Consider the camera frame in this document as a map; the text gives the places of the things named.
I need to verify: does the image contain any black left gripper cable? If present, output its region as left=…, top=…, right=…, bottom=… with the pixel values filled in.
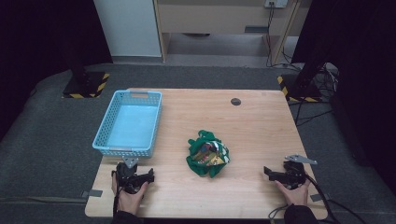
left=111, top=186, right=122, bottom=217

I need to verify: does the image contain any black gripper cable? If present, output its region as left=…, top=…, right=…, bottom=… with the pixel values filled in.
left=304, top=173, right=368, bottom=224
left=111, top=186, right=122, bottom=217

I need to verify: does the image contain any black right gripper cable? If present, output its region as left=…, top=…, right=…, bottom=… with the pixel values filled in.
left=304, top=173, right=368, bottom=224

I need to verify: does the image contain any tangle of floor cables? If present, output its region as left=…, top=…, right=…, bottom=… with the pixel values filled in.
left=288, top=62, right=341, bottom=128

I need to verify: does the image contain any white wall power socket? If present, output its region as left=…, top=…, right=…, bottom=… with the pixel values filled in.
left=264, top=0, right=290, bottom=9

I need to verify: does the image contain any green printed t-shirt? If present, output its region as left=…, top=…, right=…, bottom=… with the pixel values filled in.
left=186, top=129, right=232, bottom=179

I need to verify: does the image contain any black curtain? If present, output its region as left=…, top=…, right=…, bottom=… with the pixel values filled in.
left=290, top=0, right=396, bottom=188
left=0, top=0, right=114, bottom=143

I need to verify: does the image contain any grey table bracket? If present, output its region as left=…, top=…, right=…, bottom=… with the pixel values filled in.
left=80, top=189, right=104, bottom=200
left=309, top=192, right=332, bottom=203

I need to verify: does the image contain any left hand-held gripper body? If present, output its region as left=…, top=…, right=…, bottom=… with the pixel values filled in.
left=115, top=156, right=151, bottom=195

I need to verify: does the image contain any grey cable loop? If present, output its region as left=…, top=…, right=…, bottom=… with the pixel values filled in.
left=268, top=203, right=290, bottom=222

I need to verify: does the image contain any person's left hand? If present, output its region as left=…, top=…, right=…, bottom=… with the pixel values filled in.
left=110, top=171, right=149, bottom=217

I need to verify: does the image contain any light blue plastic basket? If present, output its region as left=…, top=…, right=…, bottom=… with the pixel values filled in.
left=92, top=90, right=163, bottom=159

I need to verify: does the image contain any black stand with striped base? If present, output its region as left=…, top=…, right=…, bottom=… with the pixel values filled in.
left=276, top=60, right=326, bottom=104
left=62, top=43, right=110, bottom=100

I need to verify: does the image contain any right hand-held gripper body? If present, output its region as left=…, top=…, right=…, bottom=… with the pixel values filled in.
left=271, top=153, right=318, bottom=190

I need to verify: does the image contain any light wooden cabinet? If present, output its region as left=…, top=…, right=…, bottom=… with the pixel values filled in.
left=152, top=0, right=312, bottom=64

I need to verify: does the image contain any white panel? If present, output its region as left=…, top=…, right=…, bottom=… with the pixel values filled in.
left=92, top=0, right=163, bottom=58

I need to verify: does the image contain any person's right hand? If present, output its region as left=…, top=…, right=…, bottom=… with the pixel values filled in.
left=274, top=177, right=312, bottom=207

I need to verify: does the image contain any black power cable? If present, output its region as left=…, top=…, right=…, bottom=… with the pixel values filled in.
left=264, top=3, right=295, bottom=70

